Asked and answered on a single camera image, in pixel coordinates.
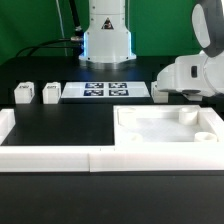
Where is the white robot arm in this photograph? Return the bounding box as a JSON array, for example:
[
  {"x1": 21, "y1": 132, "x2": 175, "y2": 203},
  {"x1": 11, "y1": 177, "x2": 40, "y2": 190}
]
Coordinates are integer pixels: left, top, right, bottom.
[{"x1": 79, "y1": 0, "x2": 224, "y2": 100}]

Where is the white thin cable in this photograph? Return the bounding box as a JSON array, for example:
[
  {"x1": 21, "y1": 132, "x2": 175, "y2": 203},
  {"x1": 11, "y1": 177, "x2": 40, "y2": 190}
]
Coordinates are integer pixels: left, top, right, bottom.
[{"x1": 54, "y1": 0, "x2": 69, "y2": 58}]

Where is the black cable bundle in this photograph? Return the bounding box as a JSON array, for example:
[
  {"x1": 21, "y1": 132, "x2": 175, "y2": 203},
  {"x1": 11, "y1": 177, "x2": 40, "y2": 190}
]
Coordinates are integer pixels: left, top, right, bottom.
[{"x1": 14, "y1": 0, "x2": 84, "y2": 58}]

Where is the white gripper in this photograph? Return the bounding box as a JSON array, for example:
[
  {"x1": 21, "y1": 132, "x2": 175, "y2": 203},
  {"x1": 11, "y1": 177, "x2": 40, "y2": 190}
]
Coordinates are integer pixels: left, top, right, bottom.
[{"x1": 157, "y1": 53, "x2": 224, "y2": 97}]

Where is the white tag sheet with markers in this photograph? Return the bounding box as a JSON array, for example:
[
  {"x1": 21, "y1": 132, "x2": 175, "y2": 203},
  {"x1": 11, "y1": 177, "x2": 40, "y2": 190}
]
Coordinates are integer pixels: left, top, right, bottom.
[{"x1": 62, "y1": 81, "x2": 150, "y2": 99}]

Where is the white square table top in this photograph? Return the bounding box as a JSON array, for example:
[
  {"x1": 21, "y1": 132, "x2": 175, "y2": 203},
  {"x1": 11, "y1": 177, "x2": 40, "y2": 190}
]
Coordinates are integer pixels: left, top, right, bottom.
[{"x1": 113, "y1": 105, "x2": 224, "y2": 146}]

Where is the white U-shaped fence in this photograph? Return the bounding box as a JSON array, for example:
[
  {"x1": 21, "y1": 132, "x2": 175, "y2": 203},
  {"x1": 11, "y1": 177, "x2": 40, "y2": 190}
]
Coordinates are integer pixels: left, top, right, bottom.
[{"x1": 0, "y1": 109, "x2": 224, "y2": 172}]

